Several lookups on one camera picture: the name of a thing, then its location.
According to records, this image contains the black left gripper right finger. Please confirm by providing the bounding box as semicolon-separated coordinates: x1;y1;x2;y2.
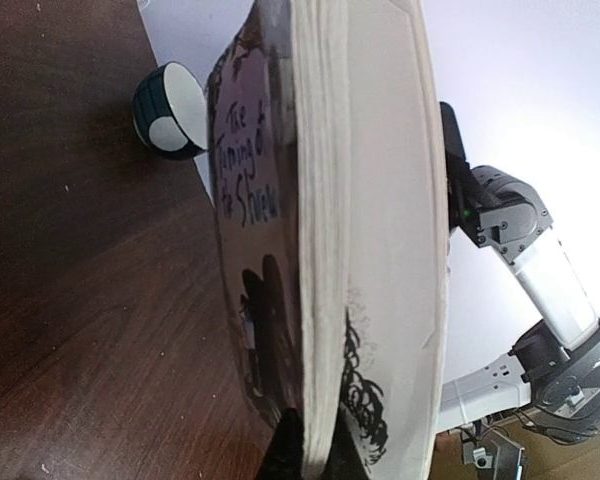
322;414;368;480

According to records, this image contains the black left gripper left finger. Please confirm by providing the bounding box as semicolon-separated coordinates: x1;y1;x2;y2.
254;408;304;480

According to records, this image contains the yellow portrait grid booklet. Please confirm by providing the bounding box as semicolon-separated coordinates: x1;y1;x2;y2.
207;1;449;479

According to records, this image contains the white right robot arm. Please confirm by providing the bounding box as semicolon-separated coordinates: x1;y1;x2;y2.
437;103;600;445

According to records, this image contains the white and black bowl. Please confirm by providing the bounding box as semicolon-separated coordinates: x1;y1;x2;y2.
132;62;208;161

